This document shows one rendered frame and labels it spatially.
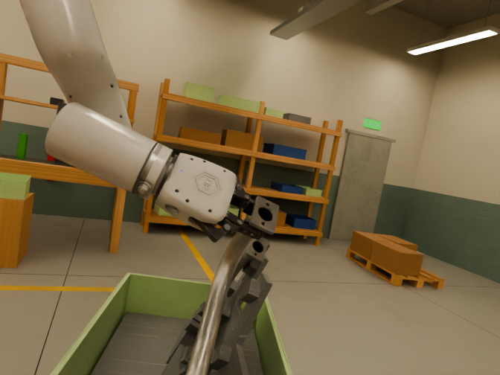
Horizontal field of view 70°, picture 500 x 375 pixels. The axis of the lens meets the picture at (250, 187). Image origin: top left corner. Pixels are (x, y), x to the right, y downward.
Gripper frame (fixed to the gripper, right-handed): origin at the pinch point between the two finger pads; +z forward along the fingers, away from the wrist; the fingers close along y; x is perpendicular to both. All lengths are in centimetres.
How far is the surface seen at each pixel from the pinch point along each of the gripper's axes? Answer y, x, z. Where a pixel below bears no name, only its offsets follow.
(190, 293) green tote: 10, 58, 5
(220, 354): -15.8, 16.3, 5.3
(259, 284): -5.2, 8.9, 6.6
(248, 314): -9.4, 12.3, 7.0
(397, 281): 226, 272, 300
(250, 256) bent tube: 3.5, 15.6, 6.1
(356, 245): 305, 333, 282
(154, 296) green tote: 7, 62, -4
